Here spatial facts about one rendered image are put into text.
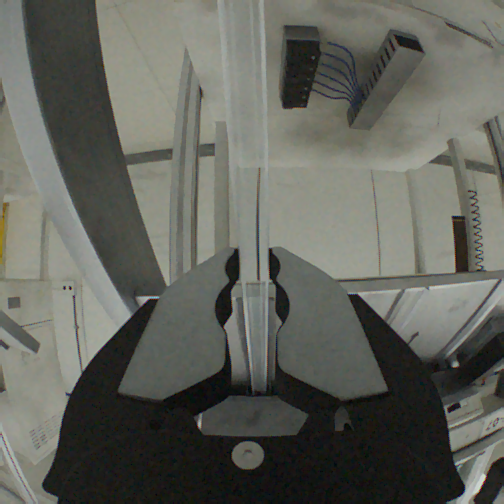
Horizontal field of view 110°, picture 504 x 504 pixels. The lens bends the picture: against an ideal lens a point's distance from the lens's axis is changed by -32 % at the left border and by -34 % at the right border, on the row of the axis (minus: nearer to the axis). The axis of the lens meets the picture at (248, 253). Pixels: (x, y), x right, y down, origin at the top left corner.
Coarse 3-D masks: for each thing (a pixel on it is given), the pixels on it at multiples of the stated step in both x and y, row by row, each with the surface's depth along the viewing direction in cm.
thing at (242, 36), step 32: (224, 0) 5; (256, 0) 5; (224, 32) 6; (256, 32) 6; (224, 64) 7; (256, 64) 7; (224, 96) 7; (256, 96) 7; (256, 128) 8; (256, 160) 9; (256, 192) 10; (256, 224) 11; (256, 256) 12; (256, 288) 13; (256, 320) 15; (256, 352) 18; (256, 384) 23
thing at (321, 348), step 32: (288, 256) 11; (288, 288) 9; (320, 288) 9; (288, 320) 8; (320, 320) 7; (352, 320) 7; (288, 352) 6; (320, 352) 6; (352, 352) 6; (288, 384) 6; (320, 384) 6; (352, 384) 5; (384, 384) 5
